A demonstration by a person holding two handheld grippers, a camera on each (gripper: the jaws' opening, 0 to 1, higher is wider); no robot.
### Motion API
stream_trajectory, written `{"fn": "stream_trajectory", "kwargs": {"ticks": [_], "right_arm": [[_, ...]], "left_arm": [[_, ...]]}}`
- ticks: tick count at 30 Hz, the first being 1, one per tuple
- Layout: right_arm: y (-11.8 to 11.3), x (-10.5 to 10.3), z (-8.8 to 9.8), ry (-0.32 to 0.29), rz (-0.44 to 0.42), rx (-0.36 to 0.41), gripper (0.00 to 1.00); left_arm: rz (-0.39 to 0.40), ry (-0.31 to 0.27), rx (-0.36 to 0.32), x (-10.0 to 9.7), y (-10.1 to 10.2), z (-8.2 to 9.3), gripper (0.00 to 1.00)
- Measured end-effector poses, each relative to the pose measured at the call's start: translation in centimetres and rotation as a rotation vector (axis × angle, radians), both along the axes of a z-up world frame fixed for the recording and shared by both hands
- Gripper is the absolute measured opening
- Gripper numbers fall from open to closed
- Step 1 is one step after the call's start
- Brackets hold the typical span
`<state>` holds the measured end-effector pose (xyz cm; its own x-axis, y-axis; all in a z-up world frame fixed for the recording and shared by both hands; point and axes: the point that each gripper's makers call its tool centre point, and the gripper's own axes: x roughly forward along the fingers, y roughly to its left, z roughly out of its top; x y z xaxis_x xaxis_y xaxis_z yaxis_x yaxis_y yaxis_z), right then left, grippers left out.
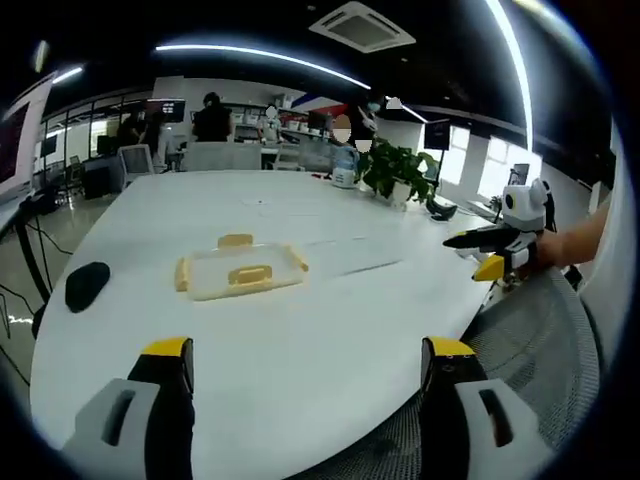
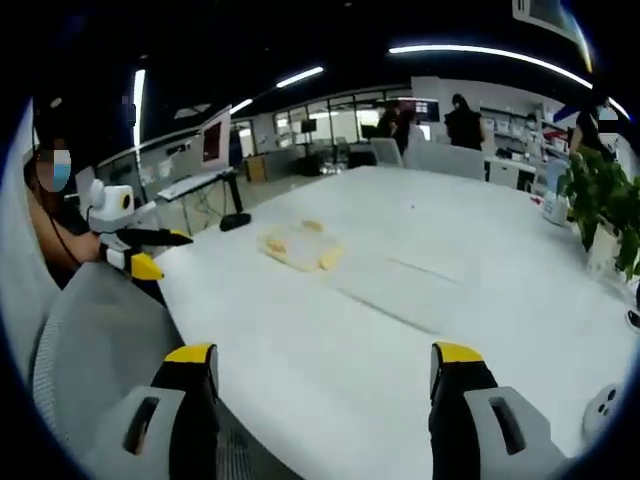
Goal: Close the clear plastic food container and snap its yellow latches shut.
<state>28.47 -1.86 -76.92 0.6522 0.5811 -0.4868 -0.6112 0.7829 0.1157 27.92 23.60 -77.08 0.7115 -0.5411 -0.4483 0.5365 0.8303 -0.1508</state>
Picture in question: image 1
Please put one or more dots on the person's white shirt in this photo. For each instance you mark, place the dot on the person's white shirt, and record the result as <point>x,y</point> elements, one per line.
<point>617,240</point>

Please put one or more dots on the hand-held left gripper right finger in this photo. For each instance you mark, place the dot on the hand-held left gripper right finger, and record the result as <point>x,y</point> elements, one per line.
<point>470,425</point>

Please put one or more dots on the white office chair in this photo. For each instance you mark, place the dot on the white office chair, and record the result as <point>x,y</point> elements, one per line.
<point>136,162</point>

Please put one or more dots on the clear container with yellow plastic buckle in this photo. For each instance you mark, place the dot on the clear container with yellow plastic buckle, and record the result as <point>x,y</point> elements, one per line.
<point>240,270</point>

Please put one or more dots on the dark screen on stand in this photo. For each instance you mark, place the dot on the dark screen on stand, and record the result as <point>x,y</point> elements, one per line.
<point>436,134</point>

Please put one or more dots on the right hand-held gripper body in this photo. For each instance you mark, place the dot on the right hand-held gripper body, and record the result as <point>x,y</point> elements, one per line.
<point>525,207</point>

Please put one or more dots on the ceiling air vent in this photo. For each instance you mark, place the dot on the ceiling air vent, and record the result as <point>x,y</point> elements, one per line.
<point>362,26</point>

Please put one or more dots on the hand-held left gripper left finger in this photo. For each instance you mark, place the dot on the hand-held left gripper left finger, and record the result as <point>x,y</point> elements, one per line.
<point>120,415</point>

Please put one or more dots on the long ceiling light strip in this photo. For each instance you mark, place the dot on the long ceiling light strip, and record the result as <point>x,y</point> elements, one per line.
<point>260,54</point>

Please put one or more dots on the green potted plant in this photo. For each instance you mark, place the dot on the green potted plant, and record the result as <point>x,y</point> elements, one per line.
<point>395,165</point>

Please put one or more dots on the small black desk object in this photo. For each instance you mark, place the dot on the small black desk object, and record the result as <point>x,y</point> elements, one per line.
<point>442,210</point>

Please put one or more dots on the black computer mouse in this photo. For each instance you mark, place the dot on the black computer mouse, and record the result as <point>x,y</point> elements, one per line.
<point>86,286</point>

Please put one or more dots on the white printed mug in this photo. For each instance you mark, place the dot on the white printed mug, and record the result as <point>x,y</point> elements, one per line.
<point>343,179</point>

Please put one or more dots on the grey mesh office chair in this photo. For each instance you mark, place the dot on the grey mesh office chair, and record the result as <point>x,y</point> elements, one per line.
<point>530,340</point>

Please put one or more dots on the person's right hand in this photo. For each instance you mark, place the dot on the person's right hand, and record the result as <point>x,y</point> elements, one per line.
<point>550,250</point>

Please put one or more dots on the curved ceiling light strip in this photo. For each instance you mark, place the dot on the curved ceiling light strip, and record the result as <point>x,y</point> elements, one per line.
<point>517,75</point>

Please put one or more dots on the large monitor screen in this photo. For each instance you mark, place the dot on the large monitor screen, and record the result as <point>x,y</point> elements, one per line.
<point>20,140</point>

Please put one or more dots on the white plant pot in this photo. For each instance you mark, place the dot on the white plant pot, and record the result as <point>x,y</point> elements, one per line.
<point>401,192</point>

